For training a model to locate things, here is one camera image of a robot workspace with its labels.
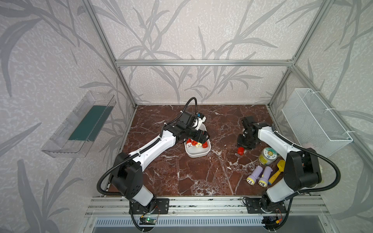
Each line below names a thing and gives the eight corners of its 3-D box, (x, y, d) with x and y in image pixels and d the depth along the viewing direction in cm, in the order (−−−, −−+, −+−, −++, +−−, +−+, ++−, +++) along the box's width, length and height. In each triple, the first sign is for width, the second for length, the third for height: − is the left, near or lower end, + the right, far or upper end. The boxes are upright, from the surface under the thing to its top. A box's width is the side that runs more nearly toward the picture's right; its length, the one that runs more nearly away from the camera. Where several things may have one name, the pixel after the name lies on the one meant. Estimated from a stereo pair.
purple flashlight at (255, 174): (245, 180, 84) (246, 178, 81) (255, 165, 90) (257, 163, 87) (251, 186, 82) (253, 184, 79) (262, 170, 88) (264, 168, 85)
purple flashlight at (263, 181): (257, 183, 82) (258, 182, 80) (264, 165, 89) (265, 164, 87) (265, 188, 80) (266, 187, 79) (271, 169, 87) (273, 168, 85)
